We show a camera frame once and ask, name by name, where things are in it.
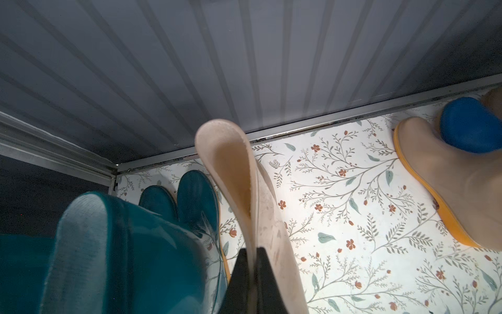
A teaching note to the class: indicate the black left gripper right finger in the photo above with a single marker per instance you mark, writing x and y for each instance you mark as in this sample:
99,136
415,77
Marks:
269,298

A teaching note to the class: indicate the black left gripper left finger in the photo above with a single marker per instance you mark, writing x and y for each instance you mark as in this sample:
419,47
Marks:
240,295

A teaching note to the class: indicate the teal rain boot back row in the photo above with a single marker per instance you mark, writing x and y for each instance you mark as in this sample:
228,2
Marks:
162,255

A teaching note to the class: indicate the blue rain boot left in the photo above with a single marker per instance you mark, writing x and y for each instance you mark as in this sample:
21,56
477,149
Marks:
467,124

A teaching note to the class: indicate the beige rain boot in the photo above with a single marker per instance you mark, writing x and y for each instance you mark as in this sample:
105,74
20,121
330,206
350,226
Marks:
226,153
466,186
493,101

